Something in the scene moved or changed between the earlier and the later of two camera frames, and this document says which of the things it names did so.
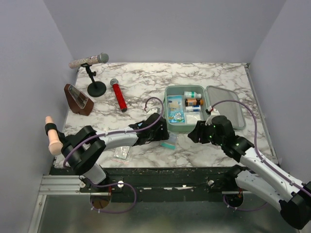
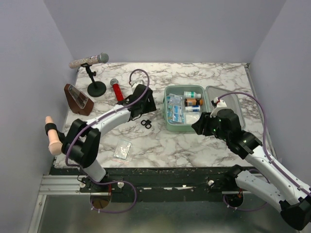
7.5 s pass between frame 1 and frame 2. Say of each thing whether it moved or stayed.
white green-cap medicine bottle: stayed
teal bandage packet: moved
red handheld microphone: stayed
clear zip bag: stayed
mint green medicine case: stayed
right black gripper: moved
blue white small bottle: stayed
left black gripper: moved
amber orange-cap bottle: stayed
